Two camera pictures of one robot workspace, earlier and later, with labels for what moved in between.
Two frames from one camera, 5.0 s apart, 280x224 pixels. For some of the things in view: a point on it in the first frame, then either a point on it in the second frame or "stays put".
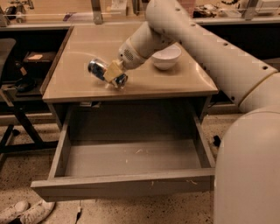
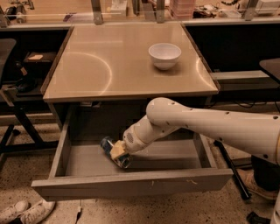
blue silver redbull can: [98, 67] -> [107, 144]
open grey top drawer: [129, 149] stays put
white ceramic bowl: [165, 59] stays put
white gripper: [130, 58] -> [131, 138]
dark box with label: [39, 58] stays put
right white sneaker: [37, 212] stays put
